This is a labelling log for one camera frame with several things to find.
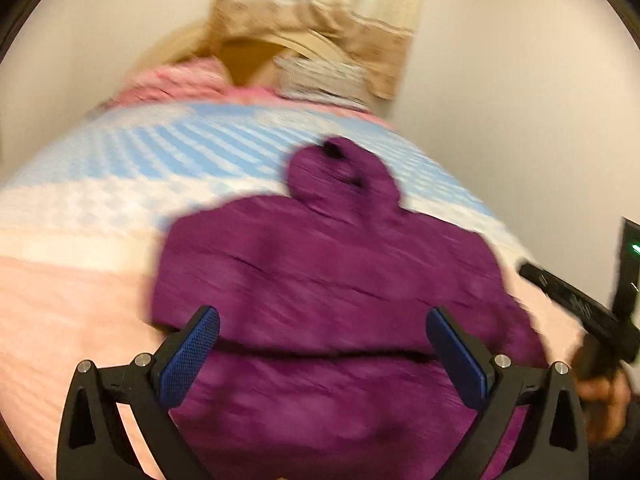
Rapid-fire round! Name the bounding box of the checked pastel bed blanket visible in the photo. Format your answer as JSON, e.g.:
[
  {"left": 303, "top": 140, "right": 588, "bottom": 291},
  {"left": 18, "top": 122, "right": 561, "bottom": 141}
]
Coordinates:
[{"left": 0, "top": 87, "right": 596, "bottom": 480}]

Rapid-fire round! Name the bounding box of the pink folded blanket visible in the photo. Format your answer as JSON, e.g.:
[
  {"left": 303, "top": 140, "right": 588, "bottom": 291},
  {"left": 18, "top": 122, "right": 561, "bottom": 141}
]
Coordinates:
[{"left": 117, "top": 57, "right": 281, "bottom": 107}]

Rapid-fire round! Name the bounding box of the grey pillow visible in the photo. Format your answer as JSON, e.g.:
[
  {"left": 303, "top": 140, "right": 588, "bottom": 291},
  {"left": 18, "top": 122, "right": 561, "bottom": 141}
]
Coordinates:
[{"left": 272, "top": 55, "right": 372, "bottom": 111}]

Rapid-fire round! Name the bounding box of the purple puffer jacket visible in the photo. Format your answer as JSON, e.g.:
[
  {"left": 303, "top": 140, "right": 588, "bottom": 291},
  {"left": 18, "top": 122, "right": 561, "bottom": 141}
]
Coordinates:
[{"left": 150, "top": 135, "right": 551, "bottom": 480}]

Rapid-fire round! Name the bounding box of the wooden headboard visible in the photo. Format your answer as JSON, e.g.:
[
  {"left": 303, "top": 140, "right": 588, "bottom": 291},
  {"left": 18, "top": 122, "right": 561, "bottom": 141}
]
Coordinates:
[{"left": 217, "top": 30, "right": 348, "bottom": 86}]

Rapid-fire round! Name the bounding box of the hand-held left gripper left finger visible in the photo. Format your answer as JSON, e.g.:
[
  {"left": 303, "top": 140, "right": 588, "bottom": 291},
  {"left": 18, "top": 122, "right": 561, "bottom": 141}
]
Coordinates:
[{"left": 56, "top": 305, "right": 221, "bottom": 480}]

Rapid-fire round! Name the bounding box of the person's right hand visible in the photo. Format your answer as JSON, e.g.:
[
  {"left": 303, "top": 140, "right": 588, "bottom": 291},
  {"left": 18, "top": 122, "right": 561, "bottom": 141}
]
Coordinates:
[{"left": 575, "top": 365, "right": 640, "bottom": 443}]

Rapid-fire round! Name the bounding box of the beige patterned curtain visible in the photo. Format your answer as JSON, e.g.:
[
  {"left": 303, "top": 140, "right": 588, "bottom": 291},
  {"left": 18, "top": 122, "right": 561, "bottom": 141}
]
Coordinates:
[{"left": 207, "top": 0, "right": 433, "bottom": 101}]

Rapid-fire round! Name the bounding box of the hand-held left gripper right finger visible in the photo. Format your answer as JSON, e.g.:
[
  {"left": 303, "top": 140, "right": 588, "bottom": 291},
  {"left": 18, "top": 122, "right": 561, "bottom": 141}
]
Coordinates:
[{"left": 426, "top": 307, "right": 591, "bottom": 480}]

